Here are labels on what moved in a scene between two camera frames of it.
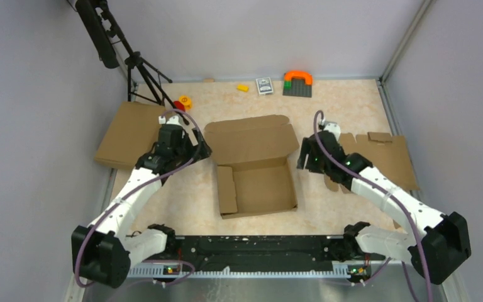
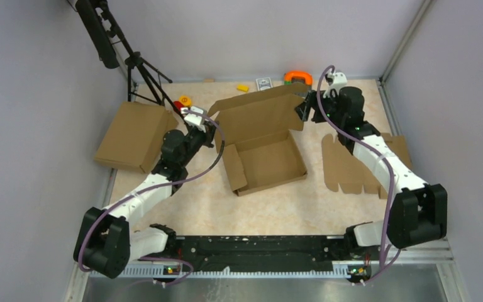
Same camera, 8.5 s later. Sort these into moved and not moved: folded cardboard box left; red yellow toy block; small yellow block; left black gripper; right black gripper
Moved: right black gripper; left black gripper
Not moved: red yellow toy block; small yellow block; folded cardboard box left
